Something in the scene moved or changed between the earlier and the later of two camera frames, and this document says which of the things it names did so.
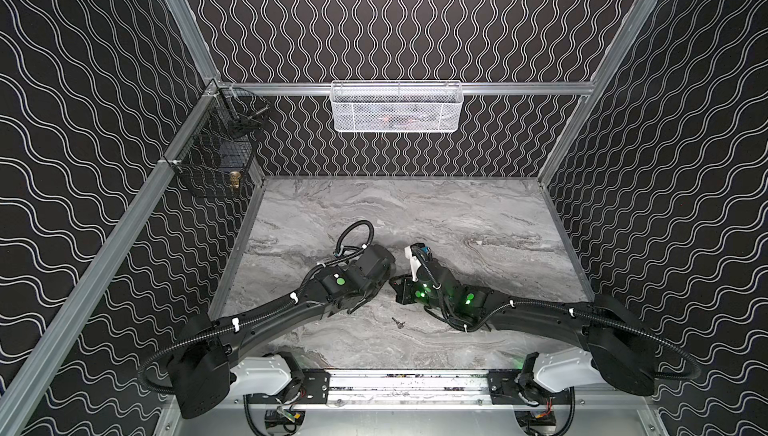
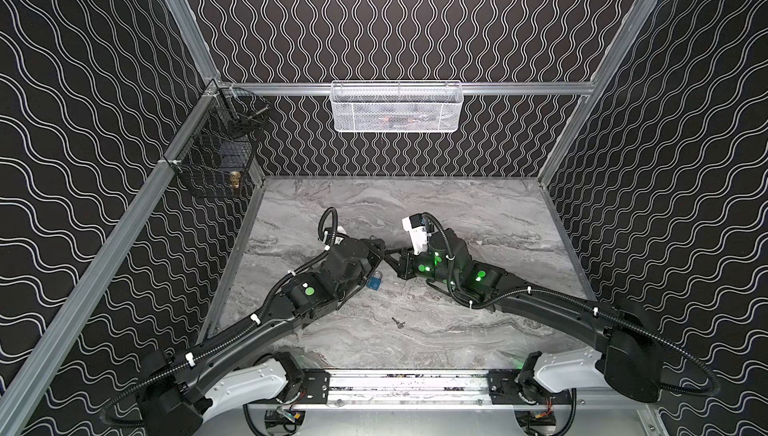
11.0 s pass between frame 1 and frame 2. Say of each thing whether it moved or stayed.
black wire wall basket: stayed
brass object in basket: stayed
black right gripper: moved
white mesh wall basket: stayed
